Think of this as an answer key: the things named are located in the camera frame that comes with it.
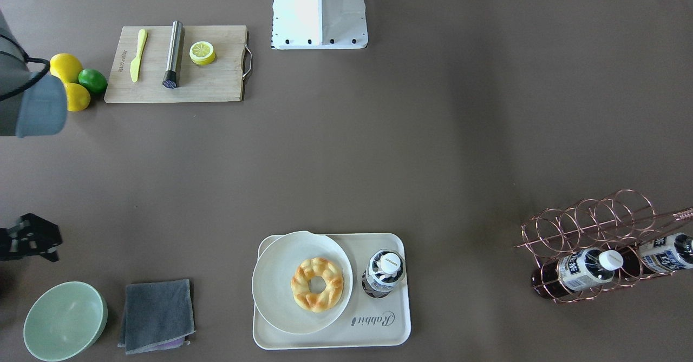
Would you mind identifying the grey folded cloth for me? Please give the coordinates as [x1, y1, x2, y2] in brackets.
[118, 278, 196, 354]

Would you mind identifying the tea bottle white cap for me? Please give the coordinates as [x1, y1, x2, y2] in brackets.
[361, 249, 406, 299]

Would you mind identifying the tea bottle back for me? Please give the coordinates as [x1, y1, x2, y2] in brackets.
[620, 232, 692, 278]

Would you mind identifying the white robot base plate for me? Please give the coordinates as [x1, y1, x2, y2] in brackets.
[271, 9, 369, 50]

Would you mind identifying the yellow lemon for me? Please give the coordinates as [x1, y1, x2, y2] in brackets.
[63, 83, 91, 112]
[49, 53, 83, 83]

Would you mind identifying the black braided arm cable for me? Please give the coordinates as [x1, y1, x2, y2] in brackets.
[0, 35, 52, 102]

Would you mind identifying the mint green bowl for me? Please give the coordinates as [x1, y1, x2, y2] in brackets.
[23, 281, 108, 361]

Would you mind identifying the cream rectangular serving tray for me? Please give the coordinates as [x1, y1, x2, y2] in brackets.
[252, 232, 411, 350]

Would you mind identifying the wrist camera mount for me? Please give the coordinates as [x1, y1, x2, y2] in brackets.
[1, 213, 63, 262]

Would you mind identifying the tea bottle front rack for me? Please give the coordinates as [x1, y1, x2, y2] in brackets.
[531, 248, 624, 299]

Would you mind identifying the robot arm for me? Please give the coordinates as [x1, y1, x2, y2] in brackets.
[1, 15, 67, 138]

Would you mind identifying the yellow lemon upper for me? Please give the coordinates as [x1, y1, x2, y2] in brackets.
[49, 53, 83, 83]

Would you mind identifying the steel muddler black tip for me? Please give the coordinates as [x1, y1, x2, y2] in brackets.
[162, 20, 184, 90]

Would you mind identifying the copper wire bottle rack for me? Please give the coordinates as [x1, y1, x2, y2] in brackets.
[521, 189, 691, 304]

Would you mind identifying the wooden cutting board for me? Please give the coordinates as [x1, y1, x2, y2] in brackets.
[104, 25, 252, 104]

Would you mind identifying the yellow plastic knife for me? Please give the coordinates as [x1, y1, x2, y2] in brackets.
[129, 28, 148, 83]

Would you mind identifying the yellow lemon lower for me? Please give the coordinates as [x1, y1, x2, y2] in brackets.
[63, 83, 91, 112]

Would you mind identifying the round cream plate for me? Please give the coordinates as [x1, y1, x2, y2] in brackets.
[252, 231, 353, 334]

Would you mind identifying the braided ring donut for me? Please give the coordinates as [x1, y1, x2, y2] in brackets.
[290, 258, 344, 313]

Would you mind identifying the half lemon slice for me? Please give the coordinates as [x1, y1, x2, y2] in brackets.
[189, 41, 217, 66]

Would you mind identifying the green lime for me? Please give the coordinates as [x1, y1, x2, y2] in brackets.
[77, 68, 108, 94]

